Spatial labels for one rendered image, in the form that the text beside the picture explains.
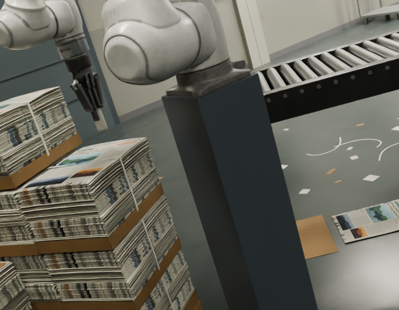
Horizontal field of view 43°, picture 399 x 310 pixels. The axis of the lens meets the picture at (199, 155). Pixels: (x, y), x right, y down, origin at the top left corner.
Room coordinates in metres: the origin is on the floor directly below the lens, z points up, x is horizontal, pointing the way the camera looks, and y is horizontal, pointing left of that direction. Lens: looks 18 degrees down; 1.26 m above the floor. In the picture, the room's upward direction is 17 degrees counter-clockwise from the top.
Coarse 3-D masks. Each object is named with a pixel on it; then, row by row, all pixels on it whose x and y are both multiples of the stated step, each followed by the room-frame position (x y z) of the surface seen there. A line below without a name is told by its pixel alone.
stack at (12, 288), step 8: (8, 264) 1.55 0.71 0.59; (0, 272) 1.51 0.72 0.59; (8, 272) 1.54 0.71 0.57; (16, 272) 1.56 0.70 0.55; (0, 280) 1.50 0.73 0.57; (8, 280) 1.53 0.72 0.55; (16, 280) 1.55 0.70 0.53; (0, 288) 1.49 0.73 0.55; (8, 288) 1.51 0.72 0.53; (16, 288) 1.53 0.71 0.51; (0, 296) 1.47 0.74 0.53; (8, 296) 1.50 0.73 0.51; (16, 296) 1.53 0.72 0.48; (24, 296) 1.55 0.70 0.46; (0, 304) 1.46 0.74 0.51; (8, 304) 1.49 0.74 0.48; (16, 304) 1.52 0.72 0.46; (24, 304) 1.54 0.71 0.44
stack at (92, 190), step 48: (144, 144) 1.71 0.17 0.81; (0, 192) 1.58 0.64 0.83; (48, 192) 1.47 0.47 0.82; (96, 192) 1.42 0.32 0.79; (144, 192) 1.62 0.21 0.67; (0, 240) 1.59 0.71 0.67; (48, 240) 1.50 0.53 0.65; (144, 240) 1.55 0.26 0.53; (48, 288) 1.54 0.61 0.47; (96, 288) 1.45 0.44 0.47; (192, 288) 1.72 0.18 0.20
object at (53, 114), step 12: (24, 96) 1.88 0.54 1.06; (36, 96) 1.78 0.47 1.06; (48, 96) 1.81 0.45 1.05; (60, 96) 1.86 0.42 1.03; (36, 108) 1.74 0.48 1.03; (48, 108) 1.79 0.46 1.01; (60, 108) 1.84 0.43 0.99; (48, 120) 1.77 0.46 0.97; (60, 120) 1.82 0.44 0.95; (72, 120) 1.87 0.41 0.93; (48, 132) 1.74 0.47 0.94; (60, 132) 1.79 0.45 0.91; (72, 132) 1.85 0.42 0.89
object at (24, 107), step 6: (30, 102) 1.73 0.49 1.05; (0, 108) 1.78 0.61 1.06; (6, 108) 1.72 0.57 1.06; (24, 108) 1.70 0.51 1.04; (24, 114) 1.69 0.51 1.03; (30, 114) 1.71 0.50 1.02; (36, 114) 1.74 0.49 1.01; (30, 120) 1.70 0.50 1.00; (36, 120) 1.72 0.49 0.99; (30, 126) 1.69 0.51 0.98; (36, 132) 1.71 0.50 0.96; (42, 132) 1.72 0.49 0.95; (36, 138) 1.69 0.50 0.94; (48, 138) 1.73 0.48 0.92; (42, 144) 1.70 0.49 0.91; (48, 144) 1.72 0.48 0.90; (42, 150) 1.69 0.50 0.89; (48, 150) 1.72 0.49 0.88
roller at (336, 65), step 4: (324, 52) 2.36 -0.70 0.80; (324, 56) 2.30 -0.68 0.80; (328, 56) 2.26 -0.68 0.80; (332, 56) 2.25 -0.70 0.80; (324, 60) 2.27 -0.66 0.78; (328, 60) 2.20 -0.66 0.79; (332, 60) 2.15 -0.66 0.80; (336, 60) 2.12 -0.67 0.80; (328, 64) 2.19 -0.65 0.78; (332, 64) 2.11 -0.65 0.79; (336, 64) 2.07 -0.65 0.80; (340, 64) 2.04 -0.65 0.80; (344, 64) 2.02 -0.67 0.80; (332, 68) 2.10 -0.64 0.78; (336, 68) 2.04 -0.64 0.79; (340, 68) 1.99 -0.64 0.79; (344, 68) 1.95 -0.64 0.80; (348, 68) 1.93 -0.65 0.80
